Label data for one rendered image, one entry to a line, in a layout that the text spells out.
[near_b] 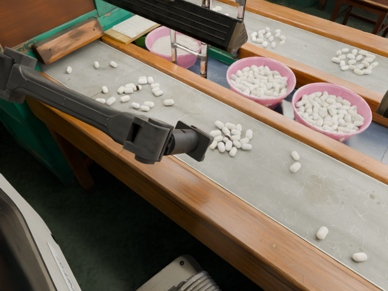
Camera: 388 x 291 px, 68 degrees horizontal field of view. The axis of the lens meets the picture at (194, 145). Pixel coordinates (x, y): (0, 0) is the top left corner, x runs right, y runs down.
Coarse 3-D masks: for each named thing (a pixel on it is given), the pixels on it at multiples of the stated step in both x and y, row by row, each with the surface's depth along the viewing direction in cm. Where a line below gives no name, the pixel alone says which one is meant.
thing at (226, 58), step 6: (210, 0) 117; (234, 0) 111; (240, 0) 109; (246, 0) 109; (210, 6) 119; (240, 6) 110; (240, 12) 112; (240, 18) 114; (210, 48) 133; (216, 48) 133; (210, 54) 135; (216, 54) 133; (222, 54) 130; (228, 54) 130; (234, 54) 126; (222, 60) 133; (228, 60) 131; (234, 60) 128
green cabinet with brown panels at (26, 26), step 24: (0, 0) 95; (24, 0) 101; (48, 0) 108; (72, 0) 115; (96, 0) 122; (0, 24) 99; (24, 24) 105; (48, 24) 112; (72, 24) 118; (0, 48) 101; (24, 48) 108
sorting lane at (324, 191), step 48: (96, 48) 129; (96, 96) 108; (144, 96) 108; (192, 96) 108; (288, 144) 93; (240, 192) 81; (288, 192) 81; (336, 192) 81; (384, 192) 81; (336, 240) 72; (384, 240) 72; (384, 288) 65
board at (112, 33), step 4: (156, 24) 136; (148, 28) 133; (152, 28) 134; (108, 32) 131; (112, 32) 131; (116, 32) 131; (144, 32) 131; (112, 36) 129; (116, 36) 128; (120, 36) 128; (124, 36) 128; (128, 36) 128; (136, 36) 129; (120, 40) 127; (124, 40) 126; (128, 40) 126; (132, 40) 128
